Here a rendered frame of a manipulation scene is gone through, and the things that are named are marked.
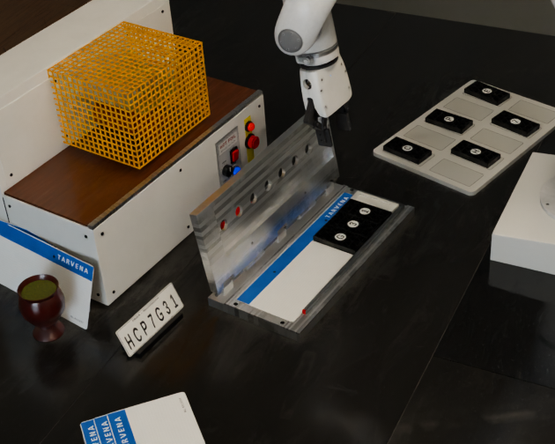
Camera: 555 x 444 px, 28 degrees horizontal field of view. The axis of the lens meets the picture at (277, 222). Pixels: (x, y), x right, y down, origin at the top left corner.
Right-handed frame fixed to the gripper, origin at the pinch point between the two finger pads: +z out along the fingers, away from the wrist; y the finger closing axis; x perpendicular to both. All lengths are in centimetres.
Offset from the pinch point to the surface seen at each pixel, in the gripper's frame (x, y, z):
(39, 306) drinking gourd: 25, -61, 6
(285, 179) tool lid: 7.5, -8.8, 7.4
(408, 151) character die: 1.6, 25.4, 19.6
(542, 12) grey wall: 58, 202, 68
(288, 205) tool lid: 6.4, -11.1, 12.0
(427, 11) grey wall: 102, 194, 66
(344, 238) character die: -4.4, -9.3, 18.8
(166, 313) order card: 11.6, -44.9, 15.9
